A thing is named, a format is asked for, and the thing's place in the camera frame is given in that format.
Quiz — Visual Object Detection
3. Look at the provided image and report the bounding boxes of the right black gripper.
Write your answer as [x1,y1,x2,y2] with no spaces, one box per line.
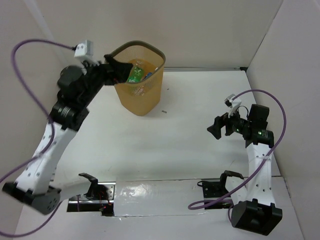
[207,105,252,139]

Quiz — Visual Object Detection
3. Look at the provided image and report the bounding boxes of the green plastic bottle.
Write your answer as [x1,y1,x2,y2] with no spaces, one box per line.
[126,66,145,83]

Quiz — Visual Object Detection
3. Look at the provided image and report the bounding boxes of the blue label plastic bottle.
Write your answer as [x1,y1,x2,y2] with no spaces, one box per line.
[145,72,153,78]

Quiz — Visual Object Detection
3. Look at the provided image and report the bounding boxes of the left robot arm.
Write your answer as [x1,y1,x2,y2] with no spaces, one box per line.
[2,54,133,215]

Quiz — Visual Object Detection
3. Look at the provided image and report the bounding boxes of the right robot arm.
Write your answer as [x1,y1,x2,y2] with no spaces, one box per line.
[207,104,283,236]

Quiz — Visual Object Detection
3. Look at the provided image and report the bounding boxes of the orange mesh waste bin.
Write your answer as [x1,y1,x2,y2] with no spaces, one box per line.
[111,40,166,116]

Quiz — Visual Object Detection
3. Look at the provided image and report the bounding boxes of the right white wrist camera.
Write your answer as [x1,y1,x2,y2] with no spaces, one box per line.
[224,94,242,118]

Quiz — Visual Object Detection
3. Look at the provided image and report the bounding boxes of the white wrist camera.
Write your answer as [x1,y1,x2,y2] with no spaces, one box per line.
[224,94,242,118]
[74,40,100,66]

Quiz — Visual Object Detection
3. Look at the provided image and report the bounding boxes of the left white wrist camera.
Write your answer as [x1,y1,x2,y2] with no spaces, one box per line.
[74,40,100,66]

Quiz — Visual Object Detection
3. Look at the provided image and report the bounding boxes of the back aluminium rail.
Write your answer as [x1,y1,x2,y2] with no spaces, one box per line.
[164,67,248,73]

